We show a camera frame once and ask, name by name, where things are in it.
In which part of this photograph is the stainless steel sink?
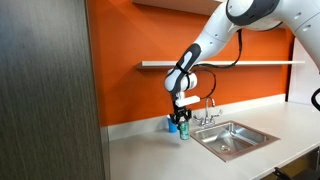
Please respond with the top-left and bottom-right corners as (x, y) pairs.
(185, 120), (280, 163)

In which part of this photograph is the chrome faucet with black handles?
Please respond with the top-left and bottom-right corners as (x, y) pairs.
(193, 96), (223, 129)

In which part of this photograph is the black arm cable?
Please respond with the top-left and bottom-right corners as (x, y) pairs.
(189, 29), (243, 101)

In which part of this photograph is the white wall shelf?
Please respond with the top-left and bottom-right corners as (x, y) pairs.
(134, 60), (306, 70)

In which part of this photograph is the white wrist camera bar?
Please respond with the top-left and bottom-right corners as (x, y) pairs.
(174, 95), (201, 108)

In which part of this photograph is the dark wood cabinet panel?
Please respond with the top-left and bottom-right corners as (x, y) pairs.
(0, 0), (106, 180)

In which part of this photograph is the white counter backsplash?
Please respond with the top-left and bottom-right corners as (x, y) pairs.
(106, 93), (287, 142)

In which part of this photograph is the thick black base cable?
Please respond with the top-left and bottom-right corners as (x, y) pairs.
(309, 87), (320, 113)

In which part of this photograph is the white overhead cabinet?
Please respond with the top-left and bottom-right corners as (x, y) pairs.
(131, 0), (231, 17)

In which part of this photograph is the green soda can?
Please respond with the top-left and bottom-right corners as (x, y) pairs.
(178, 120), (191, 141)

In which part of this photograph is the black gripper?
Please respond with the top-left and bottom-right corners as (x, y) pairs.
(169, 99), (193, 127)

